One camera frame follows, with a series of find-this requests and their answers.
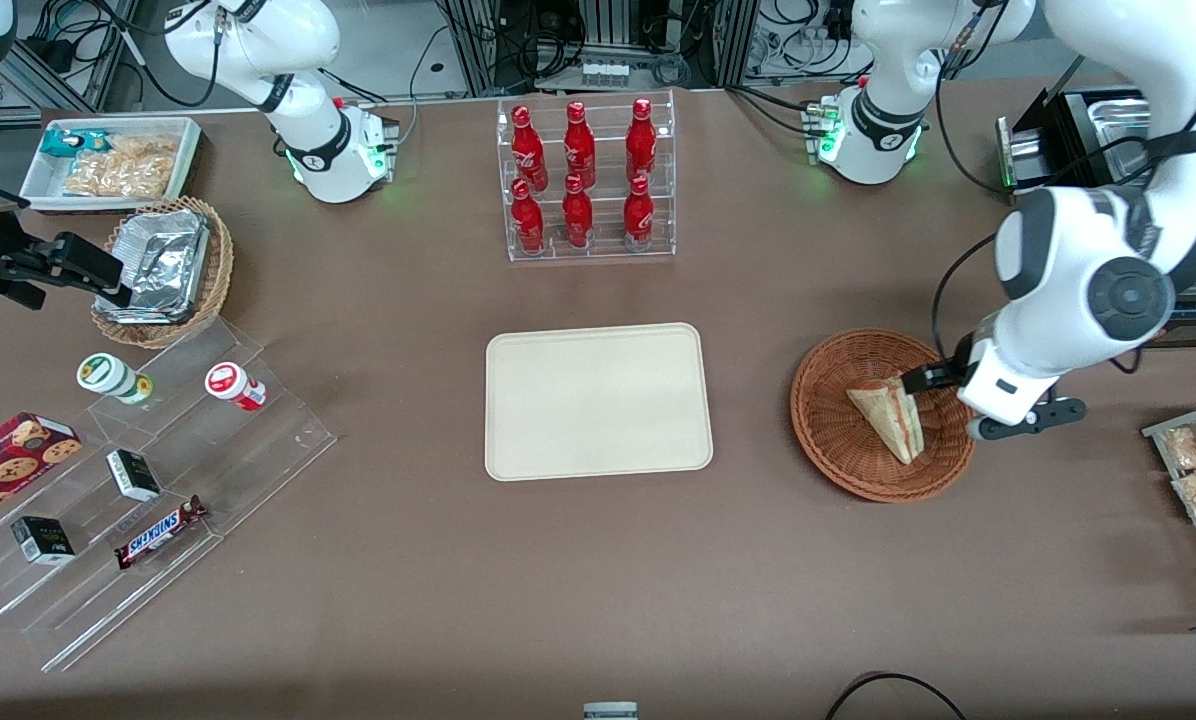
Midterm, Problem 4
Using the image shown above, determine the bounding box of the triangle sandwich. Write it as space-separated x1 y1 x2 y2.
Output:
846 374 926 467

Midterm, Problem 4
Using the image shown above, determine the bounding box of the white rectangular snack tray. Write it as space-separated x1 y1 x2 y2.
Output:
20 117 204 213

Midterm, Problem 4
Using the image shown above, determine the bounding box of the brown wicker basket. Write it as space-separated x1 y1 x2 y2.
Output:
790 329 978 503

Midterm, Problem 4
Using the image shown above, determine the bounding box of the light wicker basket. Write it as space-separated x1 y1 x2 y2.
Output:
91 195 235 350

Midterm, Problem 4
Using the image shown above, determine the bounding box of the silver metal tray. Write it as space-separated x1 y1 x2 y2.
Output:
996 92 1157 191

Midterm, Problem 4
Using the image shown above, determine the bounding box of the cream plastic tray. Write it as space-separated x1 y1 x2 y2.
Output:
485 322 715 483

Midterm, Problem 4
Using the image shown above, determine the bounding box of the aluminium foil container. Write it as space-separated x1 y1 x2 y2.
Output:
93 208 210 326

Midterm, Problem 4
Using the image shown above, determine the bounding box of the clear bag of crackers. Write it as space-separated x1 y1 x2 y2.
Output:
63 135 181 200

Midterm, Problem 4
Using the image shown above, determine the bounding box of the green lid white bottle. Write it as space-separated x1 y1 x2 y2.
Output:
77 353 155 406

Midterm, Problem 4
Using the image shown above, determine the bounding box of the teal snack packet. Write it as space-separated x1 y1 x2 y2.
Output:
40 128 115 160

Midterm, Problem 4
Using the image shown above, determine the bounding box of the red cookie box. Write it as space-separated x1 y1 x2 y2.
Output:
0 412 83 532

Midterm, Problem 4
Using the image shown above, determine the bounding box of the red lid white bottle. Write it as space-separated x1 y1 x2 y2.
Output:
205 362 268 412

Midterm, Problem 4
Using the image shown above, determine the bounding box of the small black box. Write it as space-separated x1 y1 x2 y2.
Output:
106 449 163 503
10 516 77 567

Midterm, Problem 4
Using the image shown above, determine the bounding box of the clear acrylic tiered stand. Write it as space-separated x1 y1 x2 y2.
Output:
0 318 338 673

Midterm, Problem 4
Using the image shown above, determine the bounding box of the Snickers chocolate bar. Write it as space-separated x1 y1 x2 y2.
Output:
114 496 209 570

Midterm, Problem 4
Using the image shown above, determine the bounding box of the red cola bottle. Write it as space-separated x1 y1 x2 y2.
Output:
623 175 655 251
510 178 546 254
562 174 594 249
511 105 549 191
626 97 657 186
563 101 597 189

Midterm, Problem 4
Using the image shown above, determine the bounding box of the white power strip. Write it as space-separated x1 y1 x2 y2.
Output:
753 25 861 83

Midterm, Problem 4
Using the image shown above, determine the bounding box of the clear acrylic bottle rack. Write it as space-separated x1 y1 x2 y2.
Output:
496 90 677 263

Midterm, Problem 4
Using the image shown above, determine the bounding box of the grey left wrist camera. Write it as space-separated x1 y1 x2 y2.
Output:
966 398 1088 442

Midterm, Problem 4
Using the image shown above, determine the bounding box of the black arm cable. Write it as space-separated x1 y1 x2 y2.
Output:
932 232 1001 367

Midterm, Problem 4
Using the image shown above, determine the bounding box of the grey wire snack rack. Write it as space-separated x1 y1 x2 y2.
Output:
1142 398 1196 613

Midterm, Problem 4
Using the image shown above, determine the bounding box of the black cable loop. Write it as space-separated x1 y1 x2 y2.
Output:
823 672 969 720

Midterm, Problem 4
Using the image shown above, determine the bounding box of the aluminium frame structure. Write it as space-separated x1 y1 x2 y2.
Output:
438 0 761 97

